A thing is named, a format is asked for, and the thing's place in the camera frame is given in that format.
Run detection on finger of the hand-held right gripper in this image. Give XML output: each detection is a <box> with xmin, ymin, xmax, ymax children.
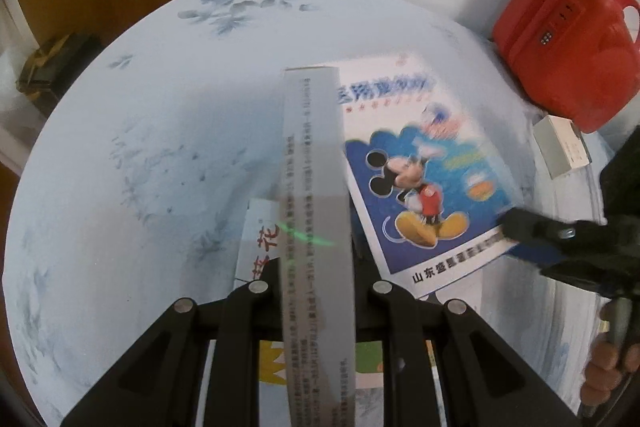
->
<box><xmin>500</xmin><ymin>207</ymin><xmax>576</xmax><ymax>253</ymax></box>

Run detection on small grey cardboard box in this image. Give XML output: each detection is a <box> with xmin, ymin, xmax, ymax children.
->
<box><xmin>532</xmin><ymin>115</ymin><xmax>592</xmax><ymax>179</ymax></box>

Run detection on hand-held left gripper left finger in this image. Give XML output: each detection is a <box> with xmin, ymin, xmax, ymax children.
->
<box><xmin>60</xmin><ymin>267</ymin><xmax>284</xmax><ymax>427</ymax></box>

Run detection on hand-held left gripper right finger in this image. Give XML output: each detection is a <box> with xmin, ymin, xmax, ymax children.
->
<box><xmin>351</xmin><ymin>242</ymin><xmax>576</xmax><ymax>427</ymax></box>

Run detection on blue cartoon picture box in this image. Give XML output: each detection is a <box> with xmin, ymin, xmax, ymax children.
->
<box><xmin>332</xmin><ymin>53</ymin><xmax>521</xmax><ymax>299</ymax></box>

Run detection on red handbag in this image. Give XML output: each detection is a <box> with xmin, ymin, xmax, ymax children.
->
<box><xmin>491</xmin><ymin>0</ymin><xmax>640</xmax><ymax>134</ymax></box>

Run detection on white card box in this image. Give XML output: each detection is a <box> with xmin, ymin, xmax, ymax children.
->
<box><xmin>239</xmin><ymin>67</ymin><xmax>441</xmax><ymax>427</ymax></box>

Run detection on dark olive bag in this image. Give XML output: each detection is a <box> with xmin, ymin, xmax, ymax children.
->
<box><xmin>15</xmin><ymin>33</ymin><xmax>103</xmax><ymax>100</ymax></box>

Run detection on person's right hand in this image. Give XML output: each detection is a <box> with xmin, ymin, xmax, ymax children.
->
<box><xmin>580</xmin><ymin>342</ymin><xmax>633</xmax><ymax>410</ymax></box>

